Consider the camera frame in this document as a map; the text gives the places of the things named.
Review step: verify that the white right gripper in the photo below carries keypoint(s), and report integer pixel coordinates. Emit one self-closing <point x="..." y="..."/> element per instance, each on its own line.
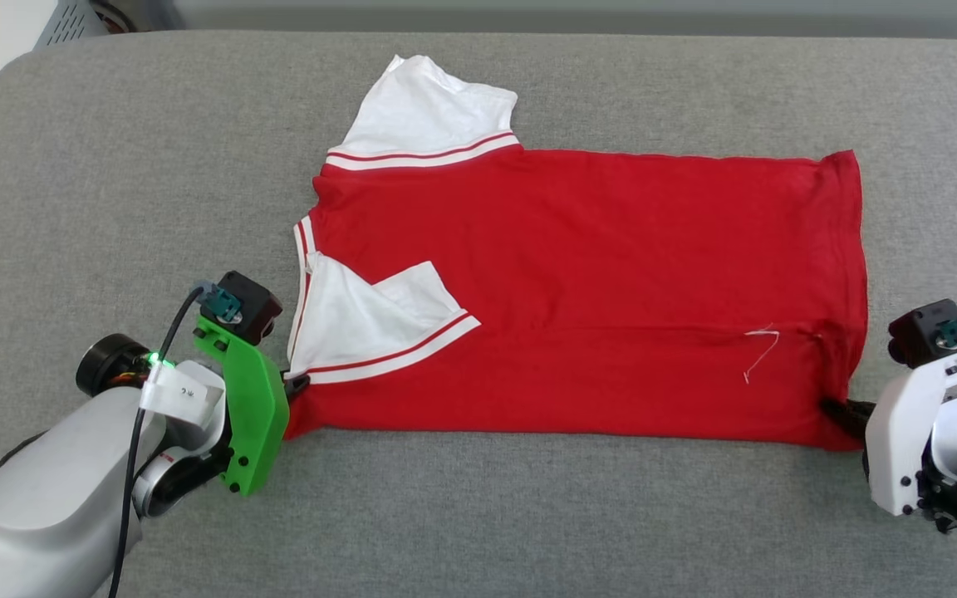
<point x="898" y="440"/>

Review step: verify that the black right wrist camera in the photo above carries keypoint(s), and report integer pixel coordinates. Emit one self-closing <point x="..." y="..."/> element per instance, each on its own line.
<point x="919" y="332"/>

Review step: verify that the white loose thread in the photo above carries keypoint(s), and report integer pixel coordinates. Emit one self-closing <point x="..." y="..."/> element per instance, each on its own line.
<point x="765" y="349"/>

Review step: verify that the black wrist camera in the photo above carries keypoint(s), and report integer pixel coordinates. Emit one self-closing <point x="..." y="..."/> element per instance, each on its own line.
<point x="250" y="307"/>
<point x="919" y="332"/>

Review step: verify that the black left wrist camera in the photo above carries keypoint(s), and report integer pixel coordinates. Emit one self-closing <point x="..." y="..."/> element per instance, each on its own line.
<point x="250" y="307"/>

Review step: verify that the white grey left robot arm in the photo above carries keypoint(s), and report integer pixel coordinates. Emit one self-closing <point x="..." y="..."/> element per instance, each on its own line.
<point x="46" y="490"/>

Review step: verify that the red and white shirt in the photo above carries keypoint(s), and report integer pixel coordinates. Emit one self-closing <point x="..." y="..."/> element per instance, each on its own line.
<point x="595" y="274"/>

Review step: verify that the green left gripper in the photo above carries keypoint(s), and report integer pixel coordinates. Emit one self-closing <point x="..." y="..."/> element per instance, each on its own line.
<point x="258" y="415"/>

